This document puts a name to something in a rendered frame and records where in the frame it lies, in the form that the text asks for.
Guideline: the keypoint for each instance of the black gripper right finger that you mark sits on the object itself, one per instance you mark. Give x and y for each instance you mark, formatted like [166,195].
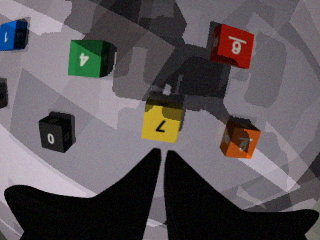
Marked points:
[196,211]

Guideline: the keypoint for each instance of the red block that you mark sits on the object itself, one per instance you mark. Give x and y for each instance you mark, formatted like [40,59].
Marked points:
[232,46]

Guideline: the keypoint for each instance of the blue block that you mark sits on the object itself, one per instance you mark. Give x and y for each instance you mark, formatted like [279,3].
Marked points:
[12,35]

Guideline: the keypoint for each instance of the green block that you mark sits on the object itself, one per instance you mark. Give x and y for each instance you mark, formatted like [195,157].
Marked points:
[88,58]

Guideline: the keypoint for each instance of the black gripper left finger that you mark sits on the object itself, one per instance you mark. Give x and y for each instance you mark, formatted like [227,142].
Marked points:
[118,213]

